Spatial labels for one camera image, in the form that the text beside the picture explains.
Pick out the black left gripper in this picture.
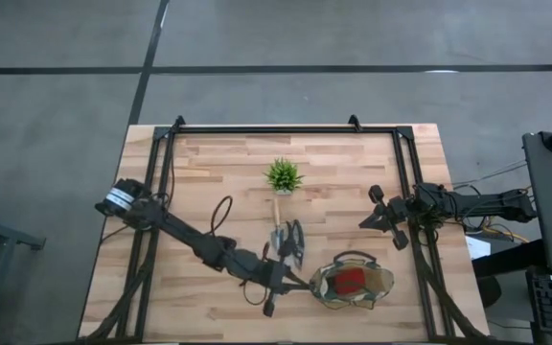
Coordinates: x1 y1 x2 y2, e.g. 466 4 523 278
255 241 312 318

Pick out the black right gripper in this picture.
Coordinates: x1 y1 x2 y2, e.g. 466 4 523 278
359 185 420 251

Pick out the patterned canvas gardening bag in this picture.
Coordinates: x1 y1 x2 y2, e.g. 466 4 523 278
308 249 396 311

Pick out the white paper sheet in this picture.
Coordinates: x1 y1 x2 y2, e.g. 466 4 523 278
464 234 493 262

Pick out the small green potted plant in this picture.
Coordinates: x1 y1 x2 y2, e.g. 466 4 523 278
263 156 306 196

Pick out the black desk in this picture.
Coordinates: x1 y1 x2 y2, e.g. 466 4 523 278
470 237 552 345

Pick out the grey metal stand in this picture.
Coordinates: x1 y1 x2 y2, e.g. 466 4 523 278
0 189 47 345

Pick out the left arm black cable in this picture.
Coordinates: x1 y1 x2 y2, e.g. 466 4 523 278
210 195 270 308

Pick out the yellow cable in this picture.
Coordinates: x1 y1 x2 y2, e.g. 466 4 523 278
467 219 531 245

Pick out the black aluminium frame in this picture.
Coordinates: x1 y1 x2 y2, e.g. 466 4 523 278
77 113 495 344

